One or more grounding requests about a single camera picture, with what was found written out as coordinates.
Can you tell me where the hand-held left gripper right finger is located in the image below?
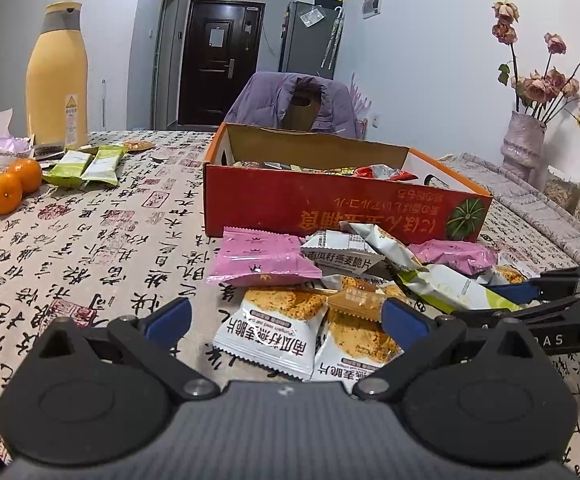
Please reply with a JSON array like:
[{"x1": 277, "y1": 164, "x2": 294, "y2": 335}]
[{"x1": 352, "y1": 297, "x2": 545, "y2": 401}]

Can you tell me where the glass jar of nuts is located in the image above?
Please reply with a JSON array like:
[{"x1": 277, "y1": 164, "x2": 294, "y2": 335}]
[{"x1": 542, "y1": 165, "x2": 580, "y2": 211}]

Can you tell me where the brown chair back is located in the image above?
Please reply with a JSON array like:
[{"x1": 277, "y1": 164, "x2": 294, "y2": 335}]
[{"x1": 284, "y1": 87, "x2": 323, "y2": 131}]

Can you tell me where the red cardboard box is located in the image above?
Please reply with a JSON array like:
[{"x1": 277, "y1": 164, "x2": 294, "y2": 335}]
[{"x1": 202, "y1": 122, "x2": 494, "y2": 246}]

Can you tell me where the yellow thermos bottle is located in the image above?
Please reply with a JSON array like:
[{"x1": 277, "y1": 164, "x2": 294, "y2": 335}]
[{"x1": 25, "y1": 2, "x2": 89, "y2": 148}]

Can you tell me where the black white sachet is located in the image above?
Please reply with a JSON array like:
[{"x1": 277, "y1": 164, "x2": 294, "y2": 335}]
[{"x1": 32, "y1": 142, "x2": 68, "y2": 161}]

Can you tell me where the dark brown door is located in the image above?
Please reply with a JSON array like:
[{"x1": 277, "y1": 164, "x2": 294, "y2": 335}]
[{"x1": 177, "y1": 0, "x2": 265, "y2": 128}]

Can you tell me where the grey refrigerator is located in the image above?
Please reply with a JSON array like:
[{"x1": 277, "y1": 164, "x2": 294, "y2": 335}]
[{"x1": 278, "y1": 0, "x2": 345, "y2": 81}]

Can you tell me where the pink wall decal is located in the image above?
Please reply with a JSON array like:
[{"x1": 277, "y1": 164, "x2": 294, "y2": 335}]
[{"x1": 347, "y1": 72, "x2": 373, "y2": 126}]

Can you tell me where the purple jacket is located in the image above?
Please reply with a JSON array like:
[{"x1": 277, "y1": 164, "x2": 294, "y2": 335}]
[{"x1": 225, "y1": 71, "x2": 365, "y2": 140}]

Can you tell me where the white oat crisp packet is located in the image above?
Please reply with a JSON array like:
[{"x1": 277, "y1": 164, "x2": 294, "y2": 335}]
[
  {"x1": 342, "y1": 221, "x2": 423, "y2": 273},
  {"x1": 301, "y1": 230, "x2": 385, "y2": 277},
  {"x1": 213, "y1": 287, "x2": 329, "y2": 381},
  {"x1": 310, "y1": 309, "x2": 405, "y2": 386},
  {"x1": 490, "y1": 252, "x2": 540, "y2": 286}
]

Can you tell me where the pink snack packet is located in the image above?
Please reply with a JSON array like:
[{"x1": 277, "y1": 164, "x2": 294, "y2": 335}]
[
  {"x1": 409, "y1": 239, "x2": 498, "y2": 276},
  {"x1": 206, "y1": 226, "x2": 323, "y2": 287}
]

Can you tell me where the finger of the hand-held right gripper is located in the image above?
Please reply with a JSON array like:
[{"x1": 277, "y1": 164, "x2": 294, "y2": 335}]
[
  {"x1": 487, "y1": 262, "x2": 580, "y2": 303},
  {"x1": 451, "y1": 295, "x2": 576, "y2": 331}
]

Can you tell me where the gold snack packet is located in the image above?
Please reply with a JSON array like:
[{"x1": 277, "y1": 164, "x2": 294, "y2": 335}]
[{"x1": 327, "y1": 287, "x2": 387, "y2": 322}]

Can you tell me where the pink ceramic vase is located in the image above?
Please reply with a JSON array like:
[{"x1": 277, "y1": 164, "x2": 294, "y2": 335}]
[{"x1": 500, "y1": 111, "x2": 548, "y2": 186}]

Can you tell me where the red snack bag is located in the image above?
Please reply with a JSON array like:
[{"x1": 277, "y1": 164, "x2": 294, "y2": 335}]
[{"x1": 315, "y1": 164, "x2": 418, "y2": 182}]

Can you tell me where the mandarin orange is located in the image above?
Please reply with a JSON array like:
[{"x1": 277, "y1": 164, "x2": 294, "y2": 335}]
[
  {"x1": 7, "y1": 158, "x2": 43, "y2": 195},
  {"x1": 0, "y1": 172, "x2": 24, "y2": 215}
]

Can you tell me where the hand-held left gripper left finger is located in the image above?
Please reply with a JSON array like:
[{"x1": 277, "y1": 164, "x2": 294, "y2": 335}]
[{"x1": 35, "y1": 297, "x2": 221, "y2": 403}]

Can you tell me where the white folded umbrella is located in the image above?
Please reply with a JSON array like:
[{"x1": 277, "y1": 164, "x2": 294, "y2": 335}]
[{"x1": 320, "y1": 6, "x2": 345, "y2": 68}]

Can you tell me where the dried rose bouquet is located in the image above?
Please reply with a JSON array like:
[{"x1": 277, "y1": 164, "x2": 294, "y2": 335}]
[{"x1": 492, "y1": 0, "x2": 580, "y2": 126}]

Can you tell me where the grey interior door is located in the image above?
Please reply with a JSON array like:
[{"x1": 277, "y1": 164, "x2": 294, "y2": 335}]
[{"x1": 151, "y1": 0, "x2": 181, "y2": 131}]

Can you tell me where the grey quilted cloth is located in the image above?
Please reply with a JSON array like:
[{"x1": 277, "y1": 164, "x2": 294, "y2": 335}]
[{"x1": 437, "y1": 152, "x2": 580, "y2": 268}]

